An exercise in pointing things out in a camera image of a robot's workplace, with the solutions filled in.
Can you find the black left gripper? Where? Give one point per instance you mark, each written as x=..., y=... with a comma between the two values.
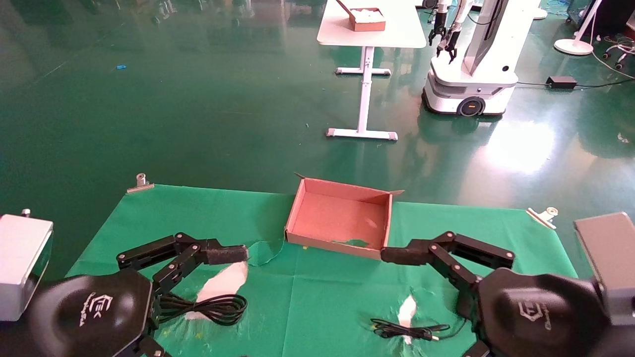
x=89, y=312

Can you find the white wheeled robot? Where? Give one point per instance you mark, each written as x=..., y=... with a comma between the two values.
x=476, y=74

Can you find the torn green table cloth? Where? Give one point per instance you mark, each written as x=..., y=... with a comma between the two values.
x=322, y=292

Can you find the metal binder clip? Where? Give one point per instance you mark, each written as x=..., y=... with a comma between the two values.
x=140, y=184
x=541, y=217

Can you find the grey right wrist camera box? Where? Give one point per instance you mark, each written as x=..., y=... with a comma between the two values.
x=607, y=258

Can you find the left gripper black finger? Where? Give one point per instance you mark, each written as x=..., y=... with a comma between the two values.
x=223, y=254

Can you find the white robot arm black claw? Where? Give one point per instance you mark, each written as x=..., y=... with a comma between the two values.
x=451, y=42
x=437, y=29

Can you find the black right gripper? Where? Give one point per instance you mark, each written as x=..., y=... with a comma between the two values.
x=540, y=312

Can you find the white height-adjustable table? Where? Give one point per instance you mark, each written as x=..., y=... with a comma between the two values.
x=367, y=34

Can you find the black power adapter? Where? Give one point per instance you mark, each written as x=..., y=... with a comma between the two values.
x=561, y=82

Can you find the small white floor scrap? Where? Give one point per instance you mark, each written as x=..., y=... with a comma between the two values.
x=623, y=138

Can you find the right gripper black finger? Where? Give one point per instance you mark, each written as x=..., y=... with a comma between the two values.
x=404, y=254

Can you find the open brown cardboard box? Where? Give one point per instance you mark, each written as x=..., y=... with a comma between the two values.
x=337, y=218

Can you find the small brown cardboard box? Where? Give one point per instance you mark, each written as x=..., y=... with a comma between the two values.
x=369, y=25

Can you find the white packing material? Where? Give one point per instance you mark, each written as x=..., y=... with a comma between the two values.
x=368, y=15

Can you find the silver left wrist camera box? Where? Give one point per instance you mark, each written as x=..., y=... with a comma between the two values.
x=22, y=263

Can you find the white round lamp stand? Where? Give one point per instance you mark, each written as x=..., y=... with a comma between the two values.
x=574, y=46

